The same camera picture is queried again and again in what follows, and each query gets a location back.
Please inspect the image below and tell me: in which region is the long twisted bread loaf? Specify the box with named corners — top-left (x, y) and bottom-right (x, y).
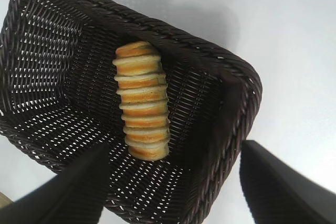
top-left (112, 40), bottom-right (170, 162)

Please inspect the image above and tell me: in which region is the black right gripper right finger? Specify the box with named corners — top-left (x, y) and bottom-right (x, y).
top-left (239, 140), bottom-right (336, 224)

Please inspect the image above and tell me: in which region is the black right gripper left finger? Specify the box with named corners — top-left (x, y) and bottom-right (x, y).
top-left (0, 142), bottom-right (110, 224)

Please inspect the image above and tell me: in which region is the dark brown wicker basket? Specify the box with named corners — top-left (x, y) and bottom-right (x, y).
top-left (0, 0), bottom-right (263, 224)

